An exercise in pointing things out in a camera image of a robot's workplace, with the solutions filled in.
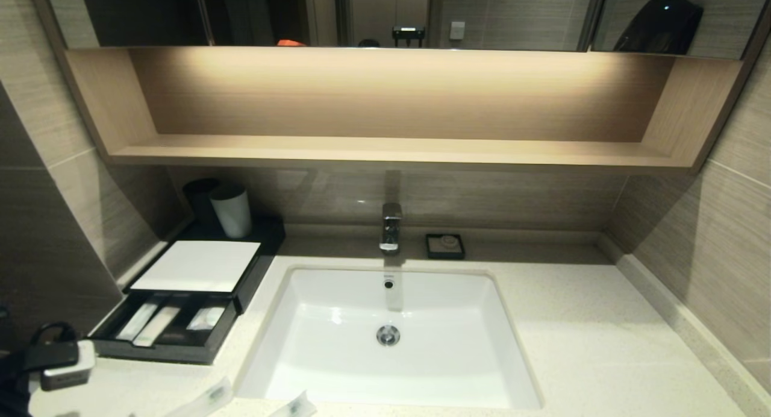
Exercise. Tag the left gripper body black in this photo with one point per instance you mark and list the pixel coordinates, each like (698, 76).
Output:
(51, 355)

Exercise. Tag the long clear toothbrush packet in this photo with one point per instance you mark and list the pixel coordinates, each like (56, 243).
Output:
(156, 326)

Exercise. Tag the black amenity box drawer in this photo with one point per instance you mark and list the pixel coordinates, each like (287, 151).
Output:
(168, 354)

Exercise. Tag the grey plastic cup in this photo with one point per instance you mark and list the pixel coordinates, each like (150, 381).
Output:
(232, 215)

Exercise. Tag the black amenity box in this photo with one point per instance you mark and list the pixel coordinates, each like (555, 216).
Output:
(199, 266)

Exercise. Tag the long white wrapped packet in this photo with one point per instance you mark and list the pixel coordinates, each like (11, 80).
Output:
(135, 322)

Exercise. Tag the small white wrapped packet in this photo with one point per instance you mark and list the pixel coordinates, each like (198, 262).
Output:
(206, 319)

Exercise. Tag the small clear toiletry packet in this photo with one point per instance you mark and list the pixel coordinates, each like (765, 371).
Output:
(211, 398)
(295, 406)

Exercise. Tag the black cylindrical cup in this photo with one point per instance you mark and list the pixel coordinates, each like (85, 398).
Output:
(196, 200)

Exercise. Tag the chrome sink drain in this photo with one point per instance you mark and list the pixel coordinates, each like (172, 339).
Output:
(388, 335)

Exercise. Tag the white sink basin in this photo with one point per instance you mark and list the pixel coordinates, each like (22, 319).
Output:
(391, 372)

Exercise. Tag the mirror cabinet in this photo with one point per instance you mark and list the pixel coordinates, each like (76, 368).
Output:
(150, 13)

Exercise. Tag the chrome faucet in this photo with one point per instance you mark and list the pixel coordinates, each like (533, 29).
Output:
(391, 227)

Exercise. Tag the black soap dish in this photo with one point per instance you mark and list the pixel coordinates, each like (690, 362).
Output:
(430, 249)

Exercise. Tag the round beige soap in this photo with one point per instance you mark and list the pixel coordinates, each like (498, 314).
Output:
(449, 242)

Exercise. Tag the glossy black dome object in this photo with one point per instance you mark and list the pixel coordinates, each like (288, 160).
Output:
(659, 26)

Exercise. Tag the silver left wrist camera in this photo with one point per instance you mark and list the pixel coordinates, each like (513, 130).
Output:
(69, 372)

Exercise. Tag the light wooden wall shelf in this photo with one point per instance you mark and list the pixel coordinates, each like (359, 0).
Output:
(391, 152)

